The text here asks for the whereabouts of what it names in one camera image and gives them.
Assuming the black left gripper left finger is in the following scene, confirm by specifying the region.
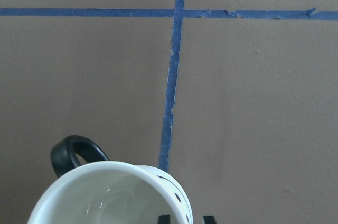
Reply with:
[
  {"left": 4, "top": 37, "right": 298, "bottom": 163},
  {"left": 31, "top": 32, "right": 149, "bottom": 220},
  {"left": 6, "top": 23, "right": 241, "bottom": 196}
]
[{"left": 157, "top": 214, "right": 171, "bottom": 224}]

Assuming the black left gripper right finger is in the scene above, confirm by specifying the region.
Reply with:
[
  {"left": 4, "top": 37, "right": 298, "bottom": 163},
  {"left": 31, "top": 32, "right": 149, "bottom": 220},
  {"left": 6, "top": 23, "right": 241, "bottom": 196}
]
[{"left": 202, "top": 215, "right": 217, "bottom": 224}]

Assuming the white smiley face mug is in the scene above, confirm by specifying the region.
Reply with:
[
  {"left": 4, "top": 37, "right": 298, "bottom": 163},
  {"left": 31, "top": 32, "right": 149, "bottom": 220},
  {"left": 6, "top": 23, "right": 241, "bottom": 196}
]
[{"left": 29, "top": 135, "right": 193, "bottom": 223}]

